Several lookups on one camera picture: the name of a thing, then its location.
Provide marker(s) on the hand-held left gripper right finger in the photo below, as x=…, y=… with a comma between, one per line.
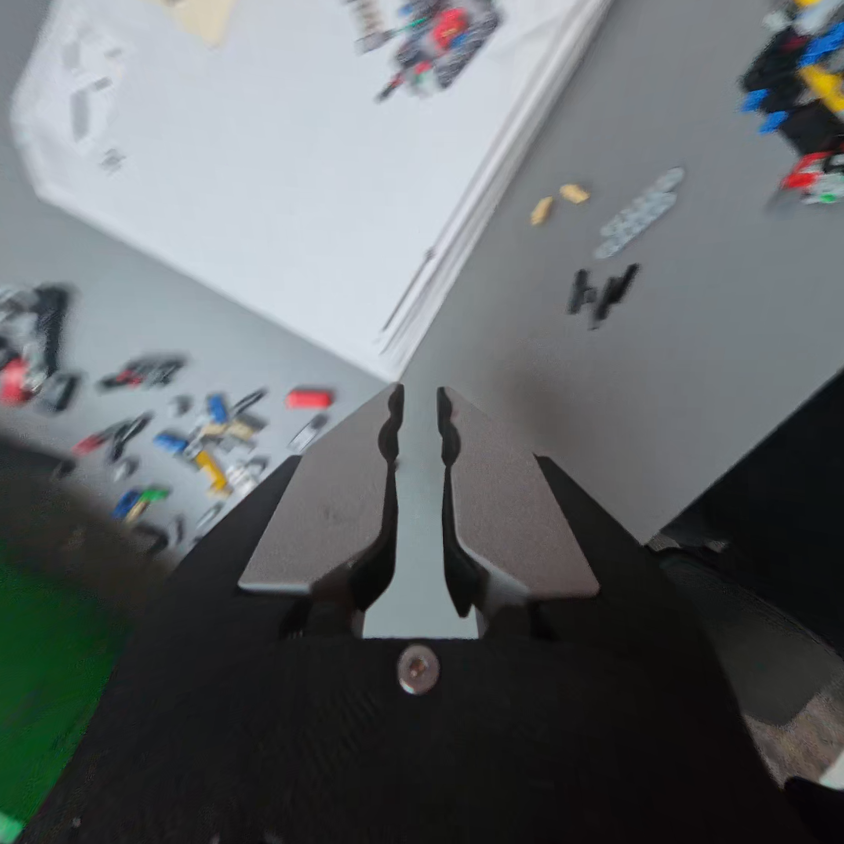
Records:
x=514, y=521

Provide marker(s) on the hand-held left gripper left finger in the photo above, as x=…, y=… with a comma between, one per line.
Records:
x=323, y=521

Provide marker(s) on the pile of lego pieces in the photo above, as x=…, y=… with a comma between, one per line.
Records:
x=211, y=461

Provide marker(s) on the black lego pin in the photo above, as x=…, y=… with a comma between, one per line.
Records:
x=613, y=297
x=579, y=291

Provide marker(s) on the tan lego pin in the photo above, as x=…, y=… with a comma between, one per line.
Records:
x=542, y=211
x=573, y=193

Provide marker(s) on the lego instruction booklet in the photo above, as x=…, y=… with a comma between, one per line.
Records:
x=264, y=184

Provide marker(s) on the lego chassis assembly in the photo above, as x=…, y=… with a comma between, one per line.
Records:
x=798, y=99

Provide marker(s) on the green plastic bin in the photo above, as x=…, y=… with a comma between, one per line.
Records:
x=46, y=659

